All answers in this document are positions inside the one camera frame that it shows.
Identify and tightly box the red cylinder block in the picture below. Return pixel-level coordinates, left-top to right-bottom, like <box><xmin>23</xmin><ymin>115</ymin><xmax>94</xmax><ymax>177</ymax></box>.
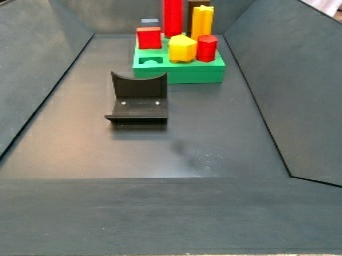
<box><xmin>164</xmin><ymin>0</ymin><xmax>184</xmax><ymax>38</ymax></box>

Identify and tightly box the green shape sorter base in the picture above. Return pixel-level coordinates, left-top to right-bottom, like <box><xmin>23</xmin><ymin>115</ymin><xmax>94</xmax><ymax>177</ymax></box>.
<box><xmin>133</xmin><ymin>38</ymin><xmax>226</xmax><ymax>84</ymax></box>

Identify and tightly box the red hexagon block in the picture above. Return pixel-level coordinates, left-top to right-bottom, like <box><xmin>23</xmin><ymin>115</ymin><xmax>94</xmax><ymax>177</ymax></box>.
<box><xmin>197</xmin><ymin>35</ymin><xmax>218</xmax><ymax>62</ymax></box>

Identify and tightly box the red square block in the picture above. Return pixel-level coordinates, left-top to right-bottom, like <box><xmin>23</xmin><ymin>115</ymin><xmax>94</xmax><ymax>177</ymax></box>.
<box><xmin>137</xmin><ymin>27</ymin><xmax>162</xmax><ymax>49</ymax></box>

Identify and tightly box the black cradle stand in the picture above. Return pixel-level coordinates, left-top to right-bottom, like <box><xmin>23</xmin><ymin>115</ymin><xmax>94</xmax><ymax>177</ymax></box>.
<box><xmin>106</xmin><ymin>72</ymin><xmax>169</xmax><ymax>122</ymax></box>

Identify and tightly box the yellow star block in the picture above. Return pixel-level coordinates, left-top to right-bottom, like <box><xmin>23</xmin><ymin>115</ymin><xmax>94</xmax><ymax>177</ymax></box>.
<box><xmin>192</xmin><ymin>5</ymin><xmax>214</xmax><ymax>40</ymax></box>

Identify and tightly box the blue square block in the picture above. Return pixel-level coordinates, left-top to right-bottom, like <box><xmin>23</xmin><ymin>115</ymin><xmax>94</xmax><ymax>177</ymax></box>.
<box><xmin>142</xmin><ymin>18</ymin><xmax>161</xmax><ymax>27</ymax></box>

